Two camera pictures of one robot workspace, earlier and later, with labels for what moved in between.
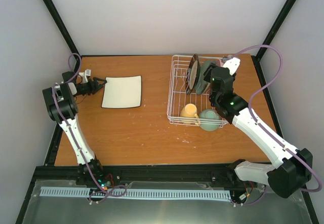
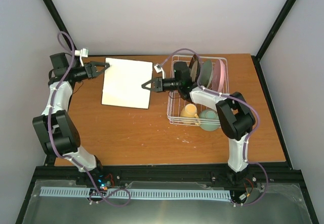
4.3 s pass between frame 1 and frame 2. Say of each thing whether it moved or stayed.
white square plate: moved
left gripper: moved
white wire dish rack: stayed
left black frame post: stayed
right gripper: moved
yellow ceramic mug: stayed
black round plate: stayed
